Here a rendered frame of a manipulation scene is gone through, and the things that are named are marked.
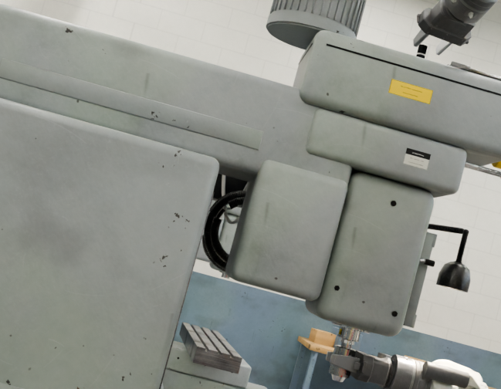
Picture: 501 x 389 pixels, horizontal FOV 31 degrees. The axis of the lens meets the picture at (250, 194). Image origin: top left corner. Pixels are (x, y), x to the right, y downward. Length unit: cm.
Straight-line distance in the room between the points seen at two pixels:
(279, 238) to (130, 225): 32
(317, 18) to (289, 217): 42
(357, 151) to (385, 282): 28
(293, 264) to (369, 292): 17
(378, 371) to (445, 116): 55
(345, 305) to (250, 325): 663
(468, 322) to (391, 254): 704
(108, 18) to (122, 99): 689
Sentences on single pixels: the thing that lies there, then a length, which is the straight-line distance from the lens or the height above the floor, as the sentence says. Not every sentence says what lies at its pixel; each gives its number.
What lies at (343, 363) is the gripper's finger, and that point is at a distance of 195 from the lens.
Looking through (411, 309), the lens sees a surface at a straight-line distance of 199.
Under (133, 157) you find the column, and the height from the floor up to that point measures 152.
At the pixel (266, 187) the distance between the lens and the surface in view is 183.
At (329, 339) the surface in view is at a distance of 810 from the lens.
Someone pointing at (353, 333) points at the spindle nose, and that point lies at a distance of 196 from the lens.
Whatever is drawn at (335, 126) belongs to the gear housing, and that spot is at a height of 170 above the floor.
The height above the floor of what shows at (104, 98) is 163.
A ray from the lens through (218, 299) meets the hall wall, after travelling 845.
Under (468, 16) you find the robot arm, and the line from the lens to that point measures 193.
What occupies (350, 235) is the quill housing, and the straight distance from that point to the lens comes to 187.
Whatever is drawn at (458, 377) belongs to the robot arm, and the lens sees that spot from 199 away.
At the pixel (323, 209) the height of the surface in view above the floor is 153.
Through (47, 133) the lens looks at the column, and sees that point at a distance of 174.
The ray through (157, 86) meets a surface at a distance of 186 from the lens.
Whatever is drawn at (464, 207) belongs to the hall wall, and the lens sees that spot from 888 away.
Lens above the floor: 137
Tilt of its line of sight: 4 degrees up
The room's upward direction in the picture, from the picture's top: 15 degrees clockwise
